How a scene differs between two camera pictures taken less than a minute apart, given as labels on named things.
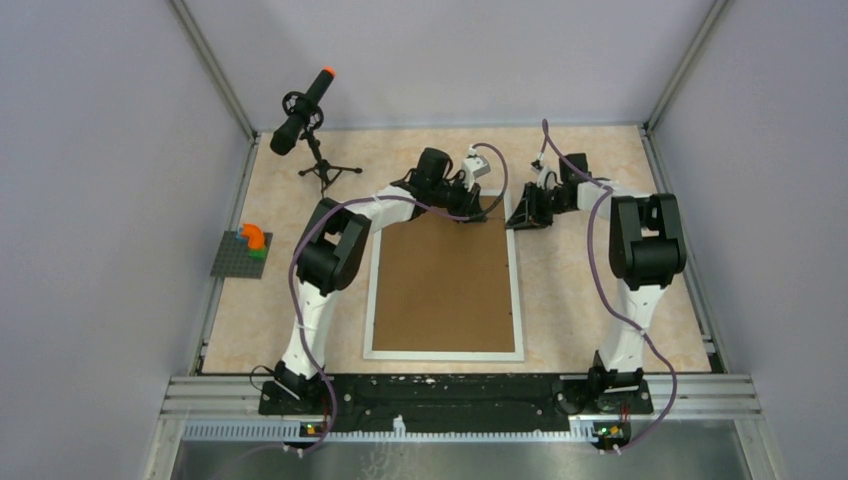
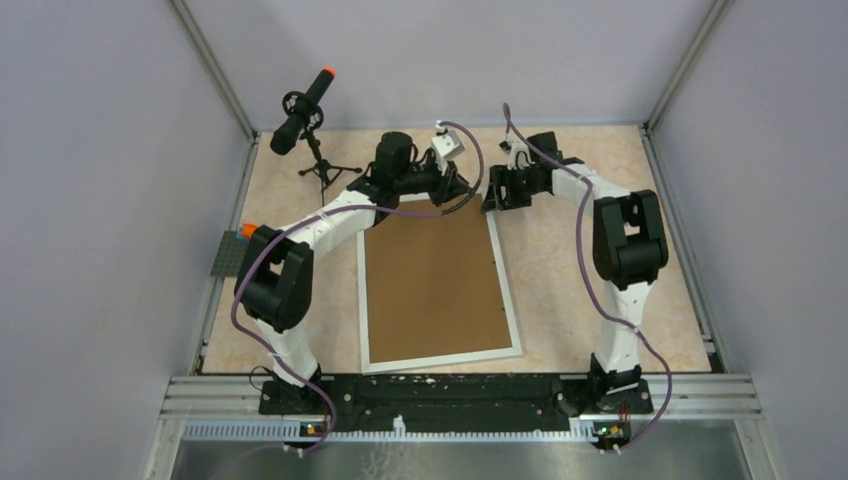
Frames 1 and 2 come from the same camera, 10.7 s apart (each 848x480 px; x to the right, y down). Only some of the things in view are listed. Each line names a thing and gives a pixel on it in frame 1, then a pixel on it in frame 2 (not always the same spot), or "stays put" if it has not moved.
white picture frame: (517, 355) to (382, 367)
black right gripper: (526, 214) to (494, 200)
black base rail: (440, 403) stays put
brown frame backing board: (444, 283) stays put
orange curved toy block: (255, 235) stays put
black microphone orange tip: (304, 112) stays put
